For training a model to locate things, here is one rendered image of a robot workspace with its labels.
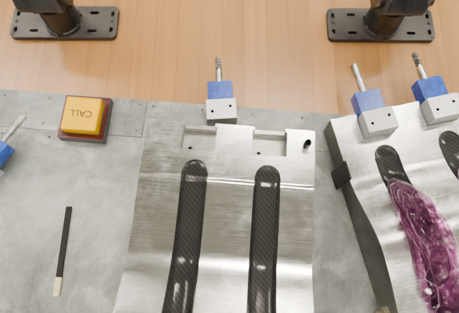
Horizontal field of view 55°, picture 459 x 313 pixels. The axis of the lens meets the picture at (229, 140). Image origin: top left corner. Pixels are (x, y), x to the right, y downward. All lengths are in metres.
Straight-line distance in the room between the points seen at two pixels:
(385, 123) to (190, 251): 0.36
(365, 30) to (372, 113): 0.21
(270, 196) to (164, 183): 0.16
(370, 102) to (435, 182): 0.16
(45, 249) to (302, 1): 0.65
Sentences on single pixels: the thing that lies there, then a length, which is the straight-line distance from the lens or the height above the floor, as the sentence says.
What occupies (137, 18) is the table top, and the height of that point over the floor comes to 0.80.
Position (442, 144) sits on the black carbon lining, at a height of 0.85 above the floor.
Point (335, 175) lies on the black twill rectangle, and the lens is 0.75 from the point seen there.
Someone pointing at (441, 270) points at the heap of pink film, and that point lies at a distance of 0.67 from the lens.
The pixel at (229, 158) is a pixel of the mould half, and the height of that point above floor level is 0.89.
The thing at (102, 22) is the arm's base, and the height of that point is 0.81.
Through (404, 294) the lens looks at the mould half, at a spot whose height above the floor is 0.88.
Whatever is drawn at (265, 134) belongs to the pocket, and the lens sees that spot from 0.69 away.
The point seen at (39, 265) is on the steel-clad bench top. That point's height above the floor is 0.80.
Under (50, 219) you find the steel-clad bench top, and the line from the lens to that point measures 0.79.
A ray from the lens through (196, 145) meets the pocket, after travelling 0.70.
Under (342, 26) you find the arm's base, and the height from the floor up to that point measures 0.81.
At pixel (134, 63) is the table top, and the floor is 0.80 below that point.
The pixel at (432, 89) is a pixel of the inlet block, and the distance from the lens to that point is 0.80.
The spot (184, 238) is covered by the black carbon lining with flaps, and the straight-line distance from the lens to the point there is 0.65.
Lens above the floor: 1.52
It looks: 71 degrees down
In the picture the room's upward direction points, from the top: straight up
